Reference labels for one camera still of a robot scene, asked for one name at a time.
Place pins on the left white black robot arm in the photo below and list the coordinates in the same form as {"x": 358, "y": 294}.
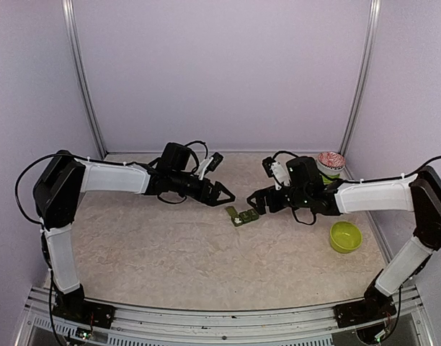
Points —
{"x": 68, "y": 177}

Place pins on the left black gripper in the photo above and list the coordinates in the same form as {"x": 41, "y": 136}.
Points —
{"x": 210, "y": 198}

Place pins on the green saucer plate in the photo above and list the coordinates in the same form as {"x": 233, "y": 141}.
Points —
{"x": 328, "y": 179}

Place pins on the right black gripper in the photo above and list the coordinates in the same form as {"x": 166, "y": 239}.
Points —
{"x": 261, "y": 207}

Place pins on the left aluminium frame post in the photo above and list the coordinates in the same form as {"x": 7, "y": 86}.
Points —
{"x": 75, "y": 45}

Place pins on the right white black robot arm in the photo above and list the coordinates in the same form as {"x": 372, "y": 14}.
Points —
{"x": 299, "y": 184}

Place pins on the aluminium frame post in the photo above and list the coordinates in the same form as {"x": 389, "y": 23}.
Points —
{"x": 75, "y": 45}
{"x": 367, "y": 52}

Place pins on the green weekly pill organizer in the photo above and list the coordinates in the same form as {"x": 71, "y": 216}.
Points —
{"x": 243, "y": 217}

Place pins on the lime green bowl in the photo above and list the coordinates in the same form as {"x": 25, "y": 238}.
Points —
{"x": 345, "y": 237}

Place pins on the front aluminium rail base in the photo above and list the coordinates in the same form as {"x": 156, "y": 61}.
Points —
{"x": 143, "y": 325}

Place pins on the right aluminium frame post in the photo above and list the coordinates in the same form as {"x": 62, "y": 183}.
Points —
{"x": 367, "y": 52}

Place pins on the red patterned white bowl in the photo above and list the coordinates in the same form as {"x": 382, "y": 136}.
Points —
{"x": 330, "y": 163}

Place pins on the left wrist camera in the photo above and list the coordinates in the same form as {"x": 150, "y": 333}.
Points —
{"x": 215, "y": 160}

